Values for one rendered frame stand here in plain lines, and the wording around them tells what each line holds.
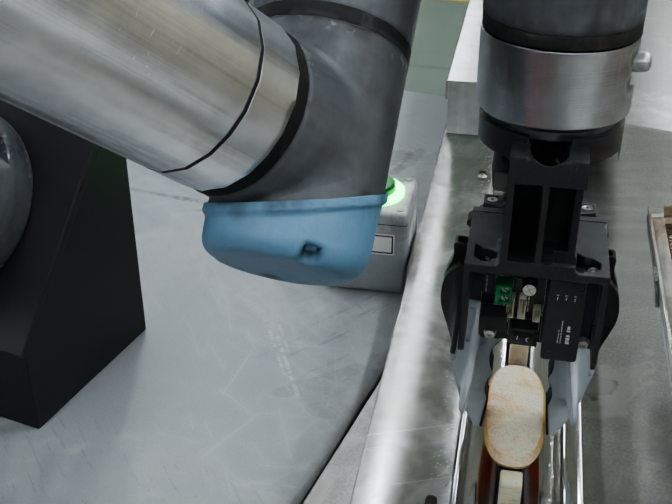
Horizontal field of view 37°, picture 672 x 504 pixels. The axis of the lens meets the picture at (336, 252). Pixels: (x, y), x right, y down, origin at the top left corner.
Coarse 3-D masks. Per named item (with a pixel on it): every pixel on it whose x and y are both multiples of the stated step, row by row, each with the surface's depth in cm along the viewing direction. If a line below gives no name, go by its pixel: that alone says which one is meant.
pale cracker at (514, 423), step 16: (512, 368) 66; (528, 368) 66; (496, 384) 64; (512, 384) 64; (528, 384) 64; (496, 400) 63; (512, 400) 63; (528, 400) 63; (544, 400) 64; (496, 416) 62; (512, 416) 61; (528, 416) 61; (544, 416) 62; (496, 432) 60; (512, 432) 60; (528, 432) 60; (544, 432) 61; (496, 448) 59; (512, 448) 59; (528, 448) 59; (512, 464) 59; (528, 464) 59
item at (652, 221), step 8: (648, 208) 81; (664, 208) 81; (648, 216) 81; (664, 216) 81; (656, 224) 80; (664, 224) 80; (656, 232) 79; (664, 232) 79; (656, 240) 78; (664, 240) 78; (656, 248) 75; (664, 248) 77; (656, 256) 74; (664, 256) 76; (656, 264) 74; (664, 264) 75; (664, 272) 74; (664, 280) 73; (664, 288) 72; (664, 296) 69; (664, 304) 69; (664, 312) 68; (664, 320) 68
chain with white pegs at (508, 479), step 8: (512, 344) 70; (512, 352) 70; (520, 352) 70; (528, 352) 70; (512, 360) 70; (520, 360) 70; (504, 472) 59; (512, 472) 59; (520, 472) 59; (504, 480) 58; (512, 480) 58; (520, 480) 58; (504, 488) 58; (512, 488) 58; (520, 488) 58; (504, 496) 58; (512, 496) 58; (520, 496) 58
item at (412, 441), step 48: (480, 144) 101; (432, 192) 92; (480, 192) 92; (432, 240) 84; (432, 288) 77; (432, 336) 72; (384, 384) 67; (432, 384) 67; (384, 432) 63; (432, 432) 63; (384, 480) 59; (432, 480) 59
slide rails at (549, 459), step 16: (496, 192) 94; (496, 352) 72; (496, 368) 71; (544, 368) 71; (544, 384) 69; (480, 432) 65; (560, 432) 65; (464, 448) 63; (480, 448) 63; (544, 448) 63; (560, 448) 63; (464, 464) 62; (480, 464) 62; (496, 464) 62; (544, 464) 62; (560, 464) 62; (464, 480) 61; (480, 480) 61; (528, 480) 61; (544, 480) 61; (560, 480) 61; (464, 496) 60; (480, 496) 60; (528, 496) 60; (544, 496) 60; (560, 496) 60
